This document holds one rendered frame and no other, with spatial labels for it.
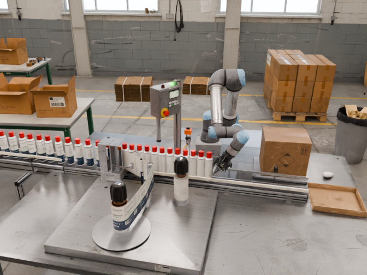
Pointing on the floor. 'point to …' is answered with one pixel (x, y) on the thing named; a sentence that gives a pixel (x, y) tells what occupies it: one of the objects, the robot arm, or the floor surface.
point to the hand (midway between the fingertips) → (214, 172)
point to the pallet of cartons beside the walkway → (297, 84)
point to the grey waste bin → (350, 142)
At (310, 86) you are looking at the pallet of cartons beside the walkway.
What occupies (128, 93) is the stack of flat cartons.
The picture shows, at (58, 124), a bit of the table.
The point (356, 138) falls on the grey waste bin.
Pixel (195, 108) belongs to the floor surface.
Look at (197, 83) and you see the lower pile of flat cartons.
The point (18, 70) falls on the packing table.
